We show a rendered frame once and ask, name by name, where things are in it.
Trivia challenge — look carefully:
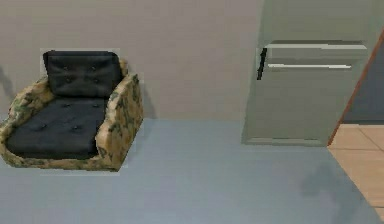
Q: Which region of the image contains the patterned armchair with black cushions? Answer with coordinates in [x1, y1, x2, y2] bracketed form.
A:
[0, 49, 145, 173]

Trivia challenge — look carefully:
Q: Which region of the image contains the black door handle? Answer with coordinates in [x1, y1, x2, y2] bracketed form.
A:
[256, 47, 268, 81]

